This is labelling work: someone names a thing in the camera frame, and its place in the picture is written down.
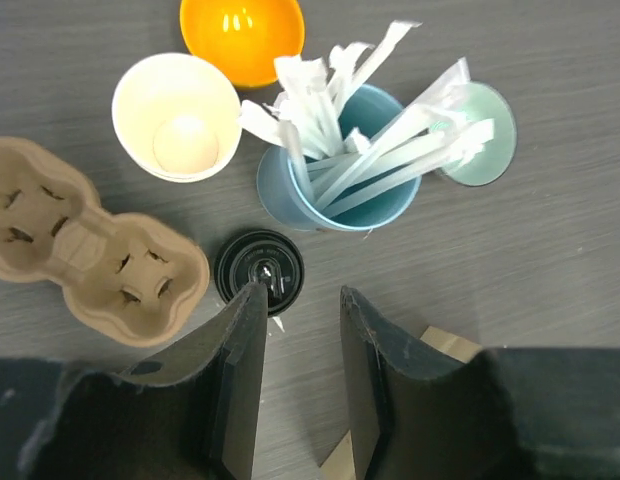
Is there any pink paper gift bag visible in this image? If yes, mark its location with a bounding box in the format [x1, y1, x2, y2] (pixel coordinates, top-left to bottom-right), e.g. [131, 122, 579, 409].
[320, 326, 482, 480]

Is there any blue straw holder cup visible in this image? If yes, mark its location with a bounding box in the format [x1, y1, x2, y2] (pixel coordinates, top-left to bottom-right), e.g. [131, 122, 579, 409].
[256, 84, 422, 232]

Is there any light green ceramic bowl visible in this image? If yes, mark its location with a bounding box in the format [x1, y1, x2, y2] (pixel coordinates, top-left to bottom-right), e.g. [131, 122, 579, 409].
[439, 81, 517, 187]

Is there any stack of paper cups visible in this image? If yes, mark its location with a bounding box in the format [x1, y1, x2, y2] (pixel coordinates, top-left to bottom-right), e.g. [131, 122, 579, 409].
[111, 52, 242, 183]

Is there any cardboard cup carrier tray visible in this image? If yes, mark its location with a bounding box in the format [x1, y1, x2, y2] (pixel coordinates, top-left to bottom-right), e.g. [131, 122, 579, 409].
[0, 137, 210, 347]

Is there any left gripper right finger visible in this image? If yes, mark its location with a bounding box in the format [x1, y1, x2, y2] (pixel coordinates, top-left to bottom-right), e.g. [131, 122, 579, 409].
[340, 287, 620, 479]

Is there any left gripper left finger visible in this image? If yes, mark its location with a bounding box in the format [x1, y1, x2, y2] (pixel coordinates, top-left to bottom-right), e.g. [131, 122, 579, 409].
[0, 283, 267, 479]

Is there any orange bowl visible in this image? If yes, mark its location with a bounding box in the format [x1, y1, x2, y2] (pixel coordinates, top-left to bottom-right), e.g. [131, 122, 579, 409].
[179, 0, 305, 89]

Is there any stack of black lids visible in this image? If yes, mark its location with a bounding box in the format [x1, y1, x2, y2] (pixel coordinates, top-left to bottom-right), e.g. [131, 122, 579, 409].
[213, 229, 305, 317]

